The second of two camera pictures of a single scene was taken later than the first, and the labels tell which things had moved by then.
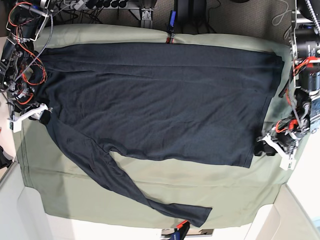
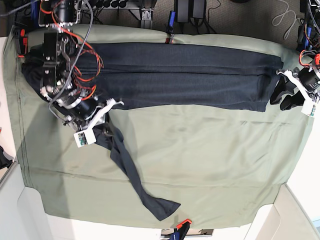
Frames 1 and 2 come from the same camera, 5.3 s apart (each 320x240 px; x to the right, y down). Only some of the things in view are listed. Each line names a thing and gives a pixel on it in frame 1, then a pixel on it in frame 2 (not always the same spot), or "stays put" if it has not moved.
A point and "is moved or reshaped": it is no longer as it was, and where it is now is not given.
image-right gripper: (285, 135) → (307, 79)
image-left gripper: (32, 109) → (85, 113)
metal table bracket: (146, 21) stays put
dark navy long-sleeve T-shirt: (174, 102) is moved or reshaped
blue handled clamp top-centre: (170, 40) stays put
